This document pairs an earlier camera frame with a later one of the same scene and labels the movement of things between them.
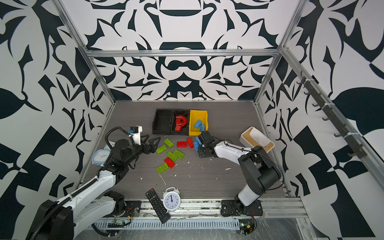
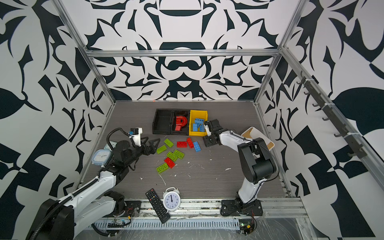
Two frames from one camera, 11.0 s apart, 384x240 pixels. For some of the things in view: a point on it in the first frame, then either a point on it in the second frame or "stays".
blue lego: [198, 140] to [202, 126]
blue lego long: [196, 145] stays
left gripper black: [151, 148] stays
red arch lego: [179, 125] stays
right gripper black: [201, 155] to [206, 142]
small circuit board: [246, 228] stays
